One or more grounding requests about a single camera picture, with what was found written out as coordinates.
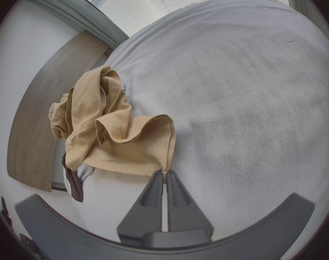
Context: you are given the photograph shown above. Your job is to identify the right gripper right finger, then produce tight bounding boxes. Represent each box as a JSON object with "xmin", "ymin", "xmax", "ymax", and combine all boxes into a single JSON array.
[{"xmin": 167, "ymin": 170, "xmax": 214, "ymax": 238}]

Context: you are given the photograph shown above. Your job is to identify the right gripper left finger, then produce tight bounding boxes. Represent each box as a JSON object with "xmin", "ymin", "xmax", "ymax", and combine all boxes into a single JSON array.
[{"xmin": 116, "ymin": 170, "xmax": 164, "ymax": 245}]

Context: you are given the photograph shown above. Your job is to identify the yellow shorts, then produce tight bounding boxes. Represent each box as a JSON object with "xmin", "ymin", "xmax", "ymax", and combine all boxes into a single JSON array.
[{"xmin": 49, "ymin": 65, "xmax": 176, "ymax": 177}]

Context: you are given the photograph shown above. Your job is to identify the pale grey garment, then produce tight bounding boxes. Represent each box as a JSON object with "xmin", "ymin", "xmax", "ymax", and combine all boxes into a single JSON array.
[{"xmin": 77, "ymin": 163, "xmax": 96, "ymax": 182}]

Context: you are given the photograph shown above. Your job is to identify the brown garment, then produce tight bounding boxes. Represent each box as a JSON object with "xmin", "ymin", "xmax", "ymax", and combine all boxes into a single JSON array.
[{"xmin": 62, "ymin": 153, "xmax": 84, "ymax": 202}]

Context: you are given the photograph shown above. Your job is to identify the window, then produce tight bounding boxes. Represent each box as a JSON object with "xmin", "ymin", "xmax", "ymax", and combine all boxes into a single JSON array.
[{"xmin": 59, "ymin": 0, "xmax": 292, "ymax": 37}]

